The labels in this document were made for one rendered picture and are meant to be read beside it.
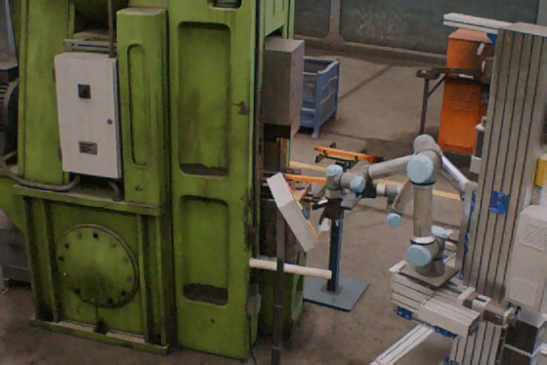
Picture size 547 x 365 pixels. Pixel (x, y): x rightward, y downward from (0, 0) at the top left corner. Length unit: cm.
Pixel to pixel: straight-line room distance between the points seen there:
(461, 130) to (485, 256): 388
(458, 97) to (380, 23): 459
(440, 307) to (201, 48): 172
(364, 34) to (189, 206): 818
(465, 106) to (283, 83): 376
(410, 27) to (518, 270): 836
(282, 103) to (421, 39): 785
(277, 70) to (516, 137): 126
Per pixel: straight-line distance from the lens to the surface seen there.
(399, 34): 1164
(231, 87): 361
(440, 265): 360
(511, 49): 331
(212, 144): 379
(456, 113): 737
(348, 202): 450
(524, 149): 337
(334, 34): 1198
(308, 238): 348
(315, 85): 771
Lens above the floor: 258
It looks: 23 degrees down
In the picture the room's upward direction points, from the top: 2 degrees clockwise
